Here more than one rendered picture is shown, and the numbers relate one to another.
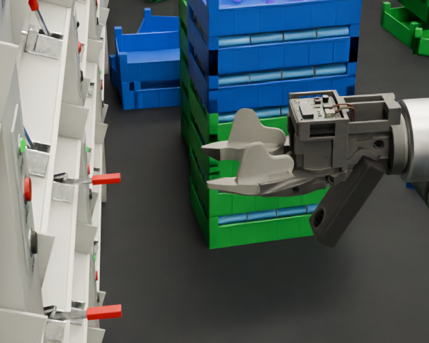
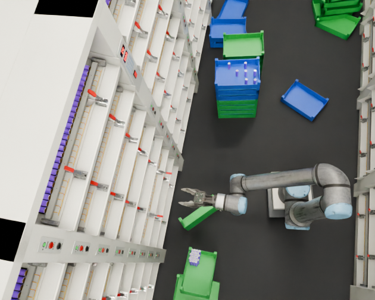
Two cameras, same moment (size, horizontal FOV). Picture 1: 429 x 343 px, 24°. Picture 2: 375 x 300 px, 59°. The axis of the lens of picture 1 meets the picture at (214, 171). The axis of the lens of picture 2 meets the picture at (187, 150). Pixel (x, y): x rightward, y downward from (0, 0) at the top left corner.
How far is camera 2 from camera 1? 1.53 m
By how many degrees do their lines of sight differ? 45
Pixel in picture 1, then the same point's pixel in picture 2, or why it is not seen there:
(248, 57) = (226, 92)
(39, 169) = (144, 212)
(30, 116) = (146, 191)
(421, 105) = (218, 201)
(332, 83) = (251, 97)
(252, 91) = (228, 97)
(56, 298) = (154, 205)
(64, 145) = (164, 153)
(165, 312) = (202, 139)
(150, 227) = (206, 106)
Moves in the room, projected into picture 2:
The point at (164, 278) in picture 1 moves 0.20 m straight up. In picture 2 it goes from (205, 127) to (202, 117)
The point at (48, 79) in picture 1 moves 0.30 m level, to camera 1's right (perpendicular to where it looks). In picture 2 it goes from (152, 175) to (203, 188)
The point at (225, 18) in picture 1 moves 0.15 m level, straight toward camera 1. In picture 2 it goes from (219, 87) to (213, 106)
